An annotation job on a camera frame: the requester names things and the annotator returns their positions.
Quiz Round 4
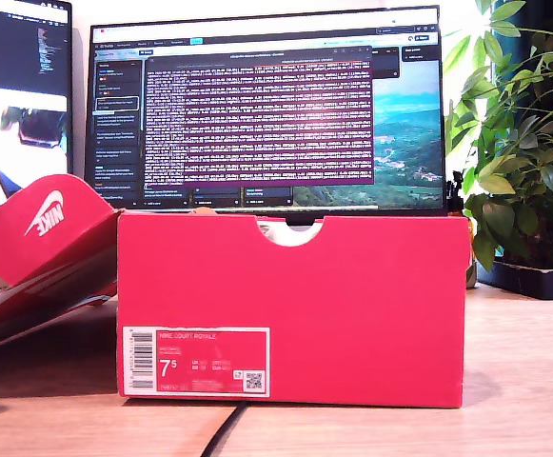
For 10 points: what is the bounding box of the red Nike shoebox lid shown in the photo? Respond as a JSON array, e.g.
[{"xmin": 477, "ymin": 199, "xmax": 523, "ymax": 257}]
[{"xmin": 0, "ymin": 173, "xmax": 121, "ymax": 358}]

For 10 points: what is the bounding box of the red Nike shoebox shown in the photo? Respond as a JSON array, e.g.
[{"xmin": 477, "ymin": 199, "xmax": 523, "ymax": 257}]
[{"xmin": 117, "ymin": 212, "xmax": 470, "ymax": 409}]

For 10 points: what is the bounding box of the wide black computer monitor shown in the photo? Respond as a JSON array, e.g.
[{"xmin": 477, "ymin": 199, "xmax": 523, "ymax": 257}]
[{"xmin": 83, "ymin": 4, "xmax": 448, "ymax": 226}]

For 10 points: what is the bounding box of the amber pump bottle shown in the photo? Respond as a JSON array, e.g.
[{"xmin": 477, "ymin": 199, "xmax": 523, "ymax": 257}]
[{"xmin": 448, "ymin": 169, "xmax": 479, "ymax": 287}]

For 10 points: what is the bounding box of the black plant tray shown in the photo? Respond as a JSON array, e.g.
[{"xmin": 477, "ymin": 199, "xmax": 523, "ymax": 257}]
[{"xmin": 477, "ymin": 256, "xmax": 553, "ymax": 300}]

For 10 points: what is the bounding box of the green leafy houseplant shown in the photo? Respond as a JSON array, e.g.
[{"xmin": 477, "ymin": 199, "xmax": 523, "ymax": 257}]
[{"xmin": 446, "ymin": 0, "xmax": 553, "ymax": 272}]

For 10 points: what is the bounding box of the black monitor with code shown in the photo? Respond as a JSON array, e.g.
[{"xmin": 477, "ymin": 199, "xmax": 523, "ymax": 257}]
[{"xmin": 0, "ymin": 0, "xmax": 75, "ymax": 220}]

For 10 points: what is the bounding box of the black cable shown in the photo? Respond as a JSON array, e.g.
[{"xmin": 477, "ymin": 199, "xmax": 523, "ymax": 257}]
[{"xmin": 204, "ymin": 402, "xmax": 251, "ymax": 457}]

